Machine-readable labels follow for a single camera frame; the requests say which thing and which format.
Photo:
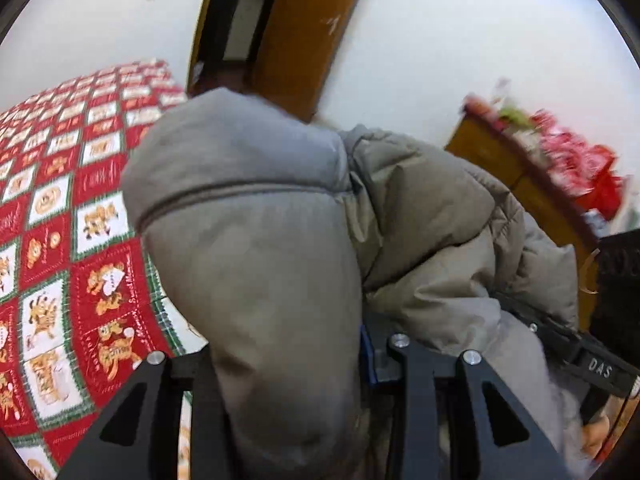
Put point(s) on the red bags on cabinet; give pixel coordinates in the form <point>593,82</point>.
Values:
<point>582,170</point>

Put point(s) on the brown wooden cabinet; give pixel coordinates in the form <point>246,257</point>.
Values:
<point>483,142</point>

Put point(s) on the red patchwork bear quilt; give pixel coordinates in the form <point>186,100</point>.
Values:
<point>82,304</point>

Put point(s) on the grey puffer jacket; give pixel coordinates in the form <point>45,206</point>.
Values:
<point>272,237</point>

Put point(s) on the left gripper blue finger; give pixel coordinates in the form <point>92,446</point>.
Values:
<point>369,348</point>

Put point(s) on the silver door handle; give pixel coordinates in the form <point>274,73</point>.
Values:
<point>332,24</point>

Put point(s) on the brown wooden door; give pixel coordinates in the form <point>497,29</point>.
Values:
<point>295,53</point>

